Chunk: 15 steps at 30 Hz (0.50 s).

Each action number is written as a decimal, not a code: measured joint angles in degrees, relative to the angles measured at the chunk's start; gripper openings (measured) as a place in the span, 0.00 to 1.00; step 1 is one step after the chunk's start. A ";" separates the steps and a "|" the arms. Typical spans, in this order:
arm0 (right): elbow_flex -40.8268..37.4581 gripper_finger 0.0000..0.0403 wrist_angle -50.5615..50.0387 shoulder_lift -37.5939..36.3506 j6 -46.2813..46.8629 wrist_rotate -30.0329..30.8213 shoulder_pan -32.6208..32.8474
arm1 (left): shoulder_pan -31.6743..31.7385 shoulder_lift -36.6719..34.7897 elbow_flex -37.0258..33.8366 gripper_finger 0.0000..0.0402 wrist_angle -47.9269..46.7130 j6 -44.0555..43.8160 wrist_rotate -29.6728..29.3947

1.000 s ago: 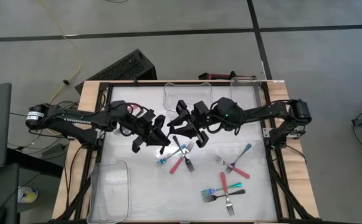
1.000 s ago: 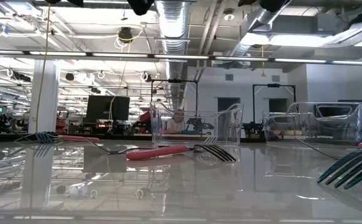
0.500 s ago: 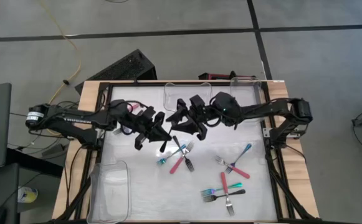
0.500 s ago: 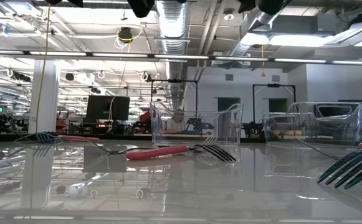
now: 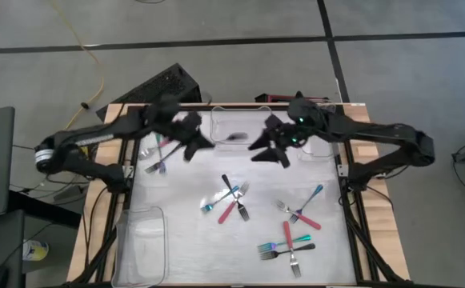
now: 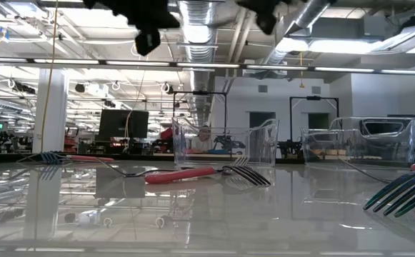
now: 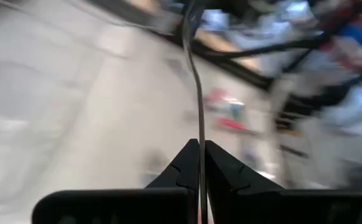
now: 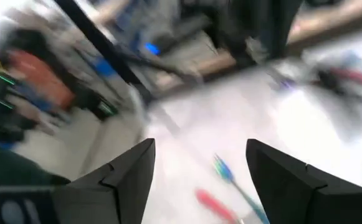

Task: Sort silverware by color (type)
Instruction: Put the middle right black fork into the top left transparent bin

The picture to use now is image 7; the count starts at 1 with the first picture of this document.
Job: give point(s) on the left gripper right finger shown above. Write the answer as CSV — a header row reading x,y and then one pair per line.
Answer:
x,y
224,174

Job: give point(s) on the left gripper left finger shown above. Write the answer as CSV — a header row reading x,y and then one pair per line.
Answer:
x,y
180,174

